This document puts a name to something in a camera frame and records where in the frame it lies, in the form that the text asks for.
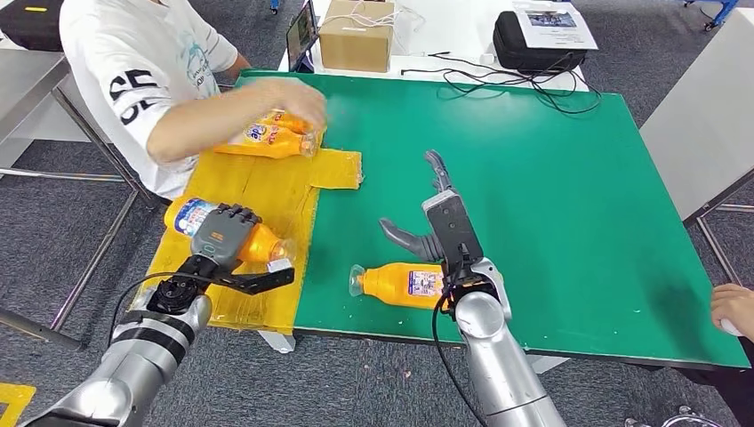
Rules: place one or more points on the orange plastic detergent bottle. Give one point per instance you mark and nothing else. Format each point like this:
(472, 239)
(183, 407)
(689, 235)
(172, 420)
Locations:
(383, 286)
(265, 244)
(265, 144)
(288, 122)

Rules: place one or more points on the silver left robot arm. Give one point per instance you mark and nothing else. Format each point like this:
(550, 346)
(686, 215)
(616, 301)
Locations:
(135, 353)

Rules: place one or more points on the person's left forearm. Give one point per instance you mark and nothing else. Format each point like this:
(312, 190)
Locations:
(237, 66)

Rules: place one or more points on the chrome metal frame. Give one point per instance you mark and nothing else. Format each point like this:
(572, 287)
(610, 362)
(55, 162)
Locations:
(677, 419)

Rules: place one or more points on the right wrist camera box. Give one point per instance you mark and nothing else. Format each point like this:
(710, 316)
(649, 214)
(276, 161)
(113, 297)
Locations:
(453, 230)

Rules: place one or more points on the black bag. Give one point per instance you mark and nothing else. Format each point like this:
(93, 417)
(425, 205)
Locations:
(26, 26)

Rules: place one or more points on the yellow taped cardboard mat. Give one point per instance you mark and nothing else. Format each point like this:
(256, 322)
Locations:
(259, 188)

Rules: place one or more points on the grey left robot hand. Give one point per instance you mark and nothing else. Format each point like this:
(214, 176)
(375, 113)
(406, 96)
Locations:
(221, 238)

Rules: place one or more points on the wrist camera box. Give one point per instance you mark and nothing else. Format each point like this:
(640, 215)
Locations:
(453, 230)
(253, 283)

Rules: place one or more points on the black stool seat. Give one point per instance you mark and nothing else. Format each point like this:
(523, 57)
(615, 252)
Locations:
(158, 195)

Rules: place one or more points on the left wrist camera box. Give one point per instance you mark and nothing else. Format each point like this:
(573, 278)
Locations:
(253, 283)

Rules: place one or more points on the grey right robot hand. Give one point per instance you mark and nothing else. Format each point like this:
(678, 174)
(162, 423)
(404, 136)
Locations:
(415, 244)

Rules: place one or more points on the black tablet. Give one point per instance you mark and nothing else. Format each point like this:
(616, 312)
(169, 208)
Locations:
(301, 34)

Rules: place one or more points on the person's right forearm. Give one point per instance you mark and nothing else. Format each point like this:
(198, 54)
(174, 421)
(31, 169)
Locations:
(206, 127)

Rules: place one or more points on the blue metal frame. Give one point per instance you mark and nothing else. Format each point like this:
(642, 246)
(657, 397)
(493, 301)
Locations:
(718, 9)

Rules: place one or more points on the yellow floor tape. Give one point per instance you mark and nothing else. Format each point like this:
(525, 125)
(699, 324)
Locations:
(15, 402)

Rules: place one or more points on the person's hand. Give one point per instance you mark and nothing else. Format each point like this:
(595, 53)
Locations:
(736, 306)

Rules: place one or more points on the white printed paper sheet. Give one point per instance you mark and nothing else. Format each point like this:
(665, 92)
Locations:
(556, 30)

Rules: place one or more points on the pale grey table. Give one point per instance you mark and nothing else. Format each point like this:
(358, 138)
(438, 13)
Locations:
(701, 118)

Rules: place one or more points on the grey metal table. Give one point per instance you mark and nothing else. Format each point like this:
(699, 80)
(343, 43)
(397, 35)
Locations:
(23, 79)

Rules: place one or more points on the black zip case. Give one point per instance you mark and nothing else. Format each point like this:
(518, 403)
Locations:
(514, 54)

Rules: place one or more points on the small white adapter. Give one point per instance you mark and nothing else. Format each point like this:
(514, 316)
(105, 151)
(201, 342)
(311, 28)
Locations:
(488, 59)

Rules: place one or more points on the brown cardboard box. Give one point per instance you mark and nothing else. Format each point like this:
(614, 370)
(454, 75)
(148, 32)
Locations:
(356, 40)

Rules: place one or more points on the white table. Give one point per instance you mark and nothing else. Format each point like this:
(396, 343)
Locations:
(450, 29)

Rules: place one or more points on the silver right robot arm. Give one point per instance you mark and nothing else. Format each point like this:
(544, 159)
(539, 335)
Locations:
(501, 365)

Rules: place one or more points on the person's right hand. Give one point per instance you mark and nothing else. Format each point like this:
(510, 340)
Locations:
(297, 101)

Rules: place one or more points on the white table foot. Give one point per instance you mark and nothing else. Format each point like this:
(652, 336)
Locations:
(277, 343)
(551, 364)

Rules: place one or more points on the small white round device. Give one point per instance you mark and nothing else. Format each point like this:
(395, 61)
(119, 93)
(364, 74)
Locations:
(732, 328)

